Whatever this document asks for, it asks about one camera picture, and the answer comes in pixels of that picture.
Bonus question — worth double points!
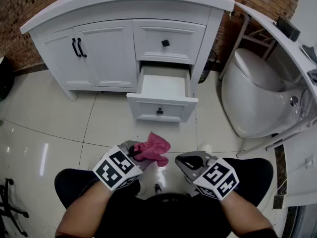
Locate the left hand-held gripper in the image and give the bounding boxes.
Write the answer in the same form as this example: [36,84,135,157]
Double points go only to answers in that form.
[92,140,150,192]

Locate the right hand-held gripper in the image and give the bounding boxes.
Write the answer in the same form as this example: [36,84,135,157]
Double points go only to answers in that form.
[174,150,240,202]

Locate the pink cloth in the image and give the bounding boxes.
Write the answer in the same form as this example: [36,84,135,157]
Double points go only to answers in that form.
[133,131,172,168]

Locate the white sink cabinet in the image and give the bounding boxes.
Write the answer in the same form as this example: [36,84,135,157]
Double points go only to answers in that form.
[19,0,235,123]

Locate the person's left forearm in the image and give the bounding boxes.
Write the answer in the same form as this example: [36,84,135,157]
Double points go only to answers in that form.
[55,179,117,238]

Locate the person's right forearm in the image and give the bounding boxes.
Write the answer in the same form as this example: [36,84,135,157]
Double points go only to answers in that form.
[218,191,276,238]

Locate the open white cabinet drawer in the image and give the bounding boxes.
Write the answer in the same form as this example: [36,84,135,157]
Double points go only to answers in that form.
[126,64,199,123]

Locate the white cabinet door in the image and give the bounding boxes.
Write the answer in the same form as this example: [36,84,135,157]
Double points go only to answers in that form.
[37,26,96,87]
[72,20,138,88]

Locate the closed white cabinet drawer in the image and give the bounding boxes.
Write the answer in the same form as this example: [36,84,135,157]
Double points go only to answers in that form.
[132,19,207,65]

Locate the person's white shoe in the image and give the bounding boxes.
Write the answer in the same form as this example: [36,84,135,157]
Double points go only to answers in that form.
[197,142,213,155]

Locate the person's black trousers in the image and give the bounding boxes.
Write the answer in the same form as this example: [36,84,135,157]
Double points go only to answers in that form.
[54,157,274,238]

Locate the white toilet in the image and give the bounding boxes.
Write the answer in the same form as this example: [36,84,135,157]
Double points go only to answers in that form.
[221,48,311,139]

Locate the black office chair base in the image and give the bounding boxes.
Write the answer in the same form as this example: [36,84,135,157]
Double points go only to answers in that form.
[0,178,30,238]

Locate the dark round object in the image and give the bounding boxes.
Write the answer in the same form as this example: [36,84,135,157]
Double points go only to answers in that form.
[0,58,16,102]

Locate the black box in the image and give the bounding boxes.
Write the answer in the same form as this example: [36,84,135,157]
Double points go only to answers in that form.
[276,15,301,41]

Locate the white cable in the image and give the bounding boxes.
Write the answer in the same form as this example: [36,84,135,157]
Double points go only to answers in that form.
[274,177,288,197]

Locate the black bar door handle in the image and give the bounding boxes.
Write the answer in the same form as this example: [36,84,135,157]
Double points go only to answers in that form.
[71,38,82,58]
[77,37,88,59]

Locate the white metal frame table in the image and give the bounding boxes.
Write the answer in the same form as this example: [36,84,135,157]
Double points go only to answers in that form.
[218,1,317,158]

